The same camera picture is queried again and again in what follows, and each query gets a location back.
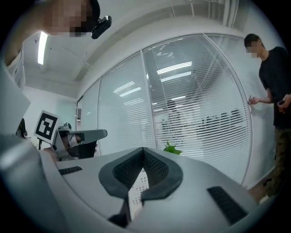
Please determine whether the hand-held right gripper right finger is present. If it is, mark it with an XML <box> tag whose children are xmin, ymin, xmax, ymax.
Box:
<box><xmin>130</xmin><ymin>147</ymin><xmax>261</xmax><ymax>233</ymax></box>

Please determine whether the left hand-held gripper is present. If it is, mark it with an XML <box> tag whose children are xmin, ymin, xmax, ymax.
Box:
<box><xmin>33</xmin><ymin>110</ymin><xmax>108</xmax><ymax>161</ymax></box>

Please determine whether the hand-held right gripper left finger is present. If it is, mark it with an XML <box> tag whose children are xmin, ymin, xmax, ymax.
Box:
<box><xmin>55</xmin><ymin>147</ymin><xmax>144</xmax><ymax>228</ymax></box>

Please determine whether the white perforated plastic basket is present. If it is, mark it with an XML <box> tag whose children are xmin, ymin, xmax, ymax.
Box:
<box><xmin>128</xmin><ymin>169</ymin><xmax>150</xmax><ymax>210</ymax></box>

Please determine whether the person's left forearm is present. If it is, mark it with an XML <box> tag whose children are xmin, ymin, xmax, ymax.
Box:
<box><xmin>43</xmin><ymin>147</ymin><xmax>57</xmax><ymax>161</ymax></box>

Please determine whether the green potted plant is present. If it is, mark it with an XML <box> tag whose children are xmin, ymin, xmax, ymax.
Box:
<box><xmin>163</xmin><ymin>141</ymin><xmax>183</xmax><ymax>156</ymax></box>

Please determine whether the person's white t-shirt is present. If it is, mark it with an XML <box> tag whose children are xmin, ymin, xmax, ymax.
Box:
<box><xmin>4</xmin><ymin>46</ymin><xmax>26</xmax><ymax>90</ymax></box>

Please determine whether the ceiling light panel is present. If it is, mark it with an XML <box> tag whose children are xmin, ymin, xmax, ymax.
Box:
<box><xmin>37</xmin><ymin>31</ymin><xmax>49</xmax><ymax>66</ymax></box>

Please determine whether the person's head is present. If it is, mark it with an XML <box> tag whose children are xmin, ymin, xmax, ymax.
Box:
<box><xmin>34</xmin><ymin>0</ymin><xmax>101</xmax><ymax>39</ymax></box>

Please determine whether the black head-worn camera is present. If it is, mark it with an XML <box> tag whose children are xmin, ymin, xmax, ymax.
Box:
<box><xmin>90</xmin><ymin>15</ymin><xmax>112</xmax><ymax>40</ymax></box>

